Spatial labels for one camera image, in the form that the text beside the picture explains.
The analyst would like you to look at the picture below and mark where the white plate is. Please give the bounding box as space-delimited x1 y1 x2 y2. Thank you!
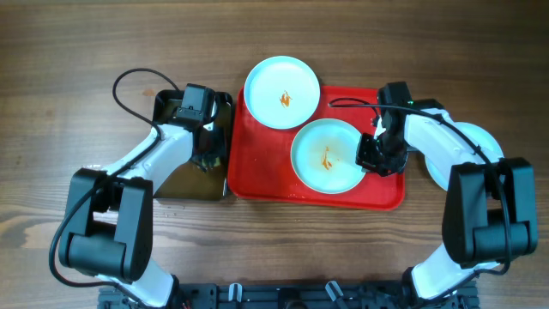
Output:
244 56 320 130
425 122 504 191
290 118 366 194

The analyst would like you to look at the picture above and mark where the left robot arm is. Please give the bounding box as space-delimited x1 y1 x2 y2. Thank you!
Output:
49 84 233 308

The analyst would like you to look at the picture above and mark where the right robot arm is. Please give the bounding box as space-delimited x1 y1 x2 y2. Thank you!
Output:
356 82 538 308

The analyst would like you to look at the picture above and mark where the red plastic tray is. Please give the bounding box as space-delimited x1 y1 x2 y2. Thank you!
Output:
227 92 405 211

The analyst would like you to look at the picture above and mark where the black water basin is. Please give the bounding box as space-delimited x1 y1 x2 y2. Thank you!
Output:
154 92 236 201

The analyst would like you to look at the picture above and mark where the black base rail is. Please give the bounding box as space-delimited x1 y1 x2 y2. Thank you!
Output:
97 281 480 309

